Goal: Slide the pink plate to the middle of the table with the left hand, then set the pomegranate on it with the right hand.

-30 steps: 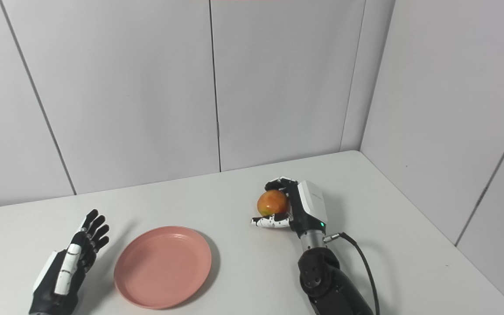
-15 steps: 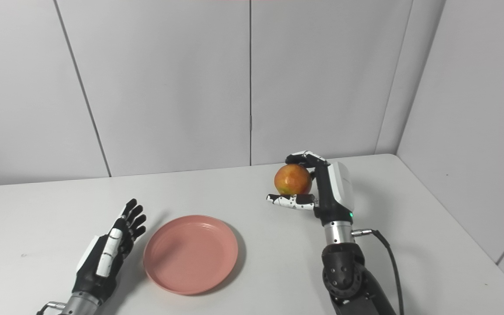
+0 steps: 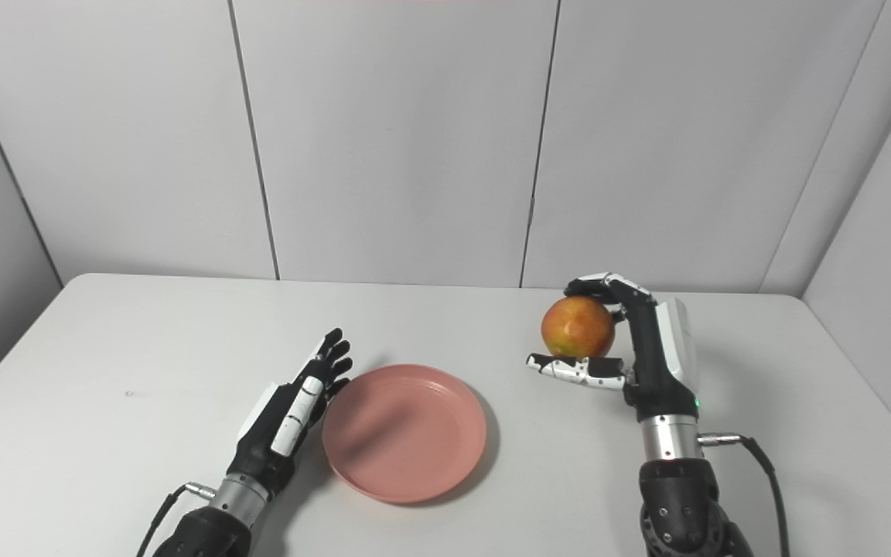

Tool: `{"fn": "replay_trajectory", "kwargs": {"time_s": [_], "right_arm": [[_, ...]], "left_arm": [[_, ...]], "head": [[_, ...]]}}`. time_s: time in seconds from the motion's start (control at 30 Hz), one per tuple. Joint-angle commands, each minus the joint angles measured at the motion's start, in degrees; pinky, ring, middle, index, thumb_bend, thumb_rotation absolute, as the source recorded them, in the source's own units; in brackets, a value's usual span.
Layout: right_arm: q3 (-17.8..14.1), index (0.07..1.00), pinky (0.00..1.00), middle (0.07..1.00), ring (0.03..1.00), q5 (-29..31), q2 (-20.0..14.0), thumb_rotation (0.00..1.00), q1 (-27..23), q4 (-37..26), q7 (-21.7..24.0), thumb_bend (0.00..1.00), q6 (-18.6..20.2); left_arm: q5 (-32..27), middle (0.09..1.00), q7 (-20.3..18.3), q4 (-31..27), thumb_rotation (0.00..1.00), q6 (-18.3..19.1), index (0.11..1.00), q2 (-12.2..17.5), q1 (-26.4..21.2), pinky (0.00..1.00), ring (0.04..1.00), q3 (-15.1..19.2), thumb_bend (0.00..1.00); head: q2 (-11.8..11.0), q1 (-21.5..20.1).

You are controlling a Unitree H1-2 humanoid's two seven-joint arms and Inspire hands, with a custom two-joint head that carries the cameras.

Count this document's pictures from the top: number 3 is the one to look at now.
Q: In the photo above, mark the pink round plate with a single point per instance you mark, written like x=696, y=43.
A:
x=403, y=433

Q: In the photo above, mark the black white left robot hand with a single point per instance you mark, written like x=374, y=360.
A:
x=279, y=433

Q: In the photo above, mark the red-yellow apple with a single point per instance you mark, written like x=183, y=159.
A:
x=575, y=329

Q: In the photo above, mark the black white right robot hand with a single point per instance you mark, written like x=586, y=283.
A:
x=658, y=356

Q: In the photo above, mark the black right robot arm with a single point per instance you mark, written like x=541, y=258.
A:
x=681, y=495

